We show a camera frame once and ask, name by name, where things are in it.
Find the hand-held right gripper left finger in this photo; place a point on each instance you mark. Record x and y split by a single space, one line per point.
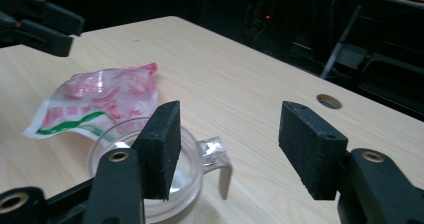
160 150

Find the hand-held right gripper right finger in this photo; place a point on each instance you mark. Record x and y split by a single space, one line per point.
310 150

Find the glass jar with flip lid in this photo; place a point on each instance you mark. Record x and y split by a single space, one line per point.
190 180

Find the pink and white plastic packet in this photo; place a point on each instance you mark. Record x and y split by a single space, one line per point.
100 97

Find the white table with white legs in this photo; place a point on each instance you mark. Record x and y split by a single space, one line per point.
340 44

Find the black folding chair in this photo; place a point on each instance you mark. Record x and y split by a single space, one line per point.
393 64

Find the dark computer cabinet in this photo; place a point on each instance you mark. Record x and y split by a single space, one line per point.
266 24

